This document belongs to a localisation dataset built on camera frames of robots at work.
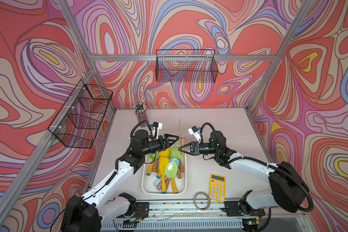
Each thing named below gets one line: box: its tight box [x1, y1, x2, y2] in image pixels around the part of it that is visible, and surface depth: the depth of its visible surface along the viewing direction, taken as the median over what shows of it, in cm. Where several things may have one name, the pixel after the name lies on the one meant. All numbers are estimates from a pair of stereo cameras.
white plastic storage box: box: [141, 154, 188, 196], surface depth 82 cm
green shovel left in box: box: [149, 151, 160, 173], surface depth 89 cm
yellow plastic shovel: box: [158, 147, 172, 194], surface depth 86 cm
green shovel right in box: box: [169, 145, 185, 173], surface depth 86 cm
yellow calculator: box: [208, 173, 226, 203], surface depth 81 cm
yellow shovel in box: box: [158, 146, 172, 162], surface depth 93 cm
